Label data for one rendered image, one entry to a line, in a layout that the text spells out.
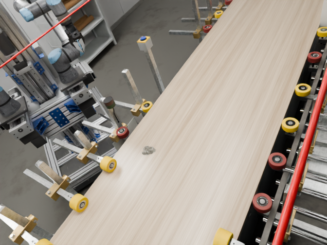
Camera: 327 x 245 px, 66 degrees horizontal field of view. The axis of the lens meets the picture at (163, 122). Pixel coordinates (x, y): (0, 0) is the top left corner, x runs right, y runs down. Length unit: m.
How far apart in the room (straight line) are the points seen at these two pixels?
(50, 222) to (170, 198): 1.70
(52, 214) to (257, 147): 2.08
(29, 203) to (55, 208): 0.35
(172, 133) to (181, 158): 0.19
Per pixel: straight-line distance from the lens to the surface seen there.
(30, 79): 2.24
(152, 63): 1.88
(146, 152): 1.46
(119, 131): 1.66
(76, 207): 1.40
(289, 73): 1.78
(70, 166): 2.72
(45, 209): 2.90
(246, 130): 1.44
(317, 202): 1.46
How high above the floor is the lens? 2.01
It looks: 44 degrees down
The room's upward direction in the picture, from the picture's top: 22 degrees counter-clockwise
